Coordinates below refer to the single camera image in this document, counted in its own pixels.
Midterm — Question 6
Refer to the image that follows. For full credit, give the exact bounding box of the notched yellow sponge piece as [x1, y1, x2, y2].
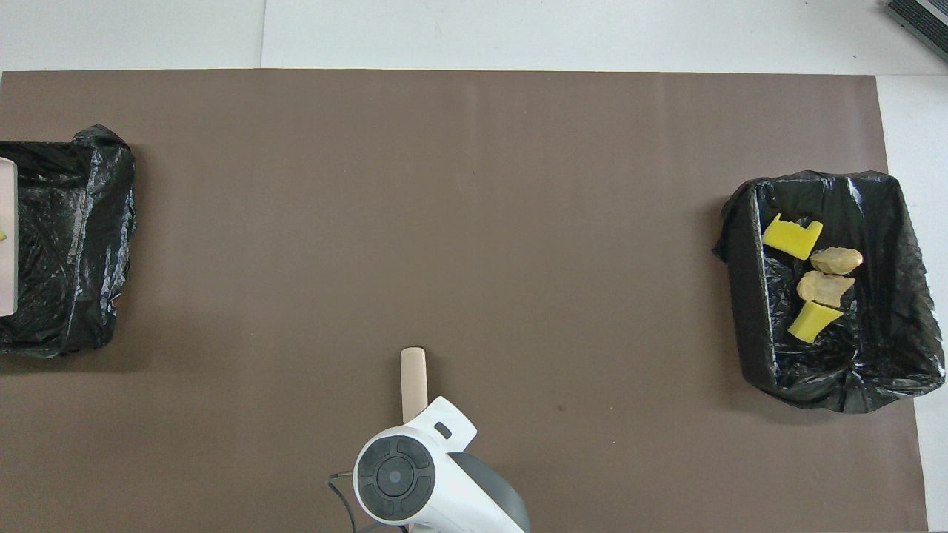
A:
[762, 213, 824, 261]

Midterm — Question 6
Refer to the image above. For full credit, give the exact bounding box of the brown paper table mat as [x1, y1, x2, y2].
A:
[0, 69, 930, 533]

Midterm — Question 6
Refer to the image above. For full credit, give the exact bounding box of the black bag lined bin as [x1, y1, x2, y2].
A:
[712, 170, 947, 414]
[0, 124, 137, 359]

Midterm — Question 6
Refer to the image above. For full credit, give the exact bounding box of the small yellow green sponge piece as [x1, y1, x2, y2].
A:
[787, 300, 844, 346]

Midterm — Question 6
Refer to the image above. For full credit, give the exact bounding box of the beige handled hand brush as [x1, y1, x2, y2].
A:
[400, 346, 430, 429]

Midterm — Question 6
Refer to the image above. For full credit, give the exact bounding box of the beige plastic dustpan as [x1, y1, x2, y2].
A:
[0, 157, 19, 318]

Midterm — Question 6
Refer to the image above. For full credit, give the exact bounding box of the black ribbed device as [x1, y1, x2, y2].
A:
[881, 0, 948, 64]

